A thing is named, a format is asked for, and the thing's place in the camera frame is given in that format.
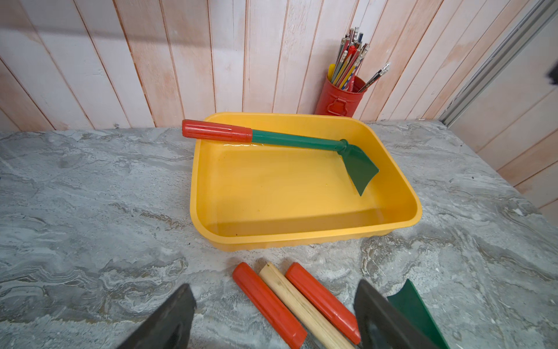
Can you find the red pen holder cup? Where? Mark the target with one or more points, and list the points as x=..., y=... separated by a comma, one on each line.
x=336, y=102

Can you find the grey hoe red grip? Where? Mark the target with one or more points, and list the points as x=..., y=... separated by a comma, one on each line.
x=270, y=306
x=326, y=303

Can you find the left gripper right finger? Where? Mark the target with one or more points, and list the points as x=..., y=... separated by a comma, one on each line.
x=381, y=325

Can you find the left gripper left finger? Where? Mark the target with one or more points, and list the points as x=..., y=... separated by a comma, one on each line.
x=169, y=326

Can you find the yellow plastic storage box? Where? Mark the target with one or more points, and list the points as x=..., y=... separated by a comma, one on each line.
x=245, y=197

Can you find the green hoe red grip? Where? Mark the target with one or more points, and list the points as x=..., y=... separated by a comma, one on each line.
x=410, y=304
x=359, y=166

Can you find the pens in red cup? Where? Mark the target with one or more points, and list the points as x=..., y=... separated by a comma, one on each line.
x=351, y=53

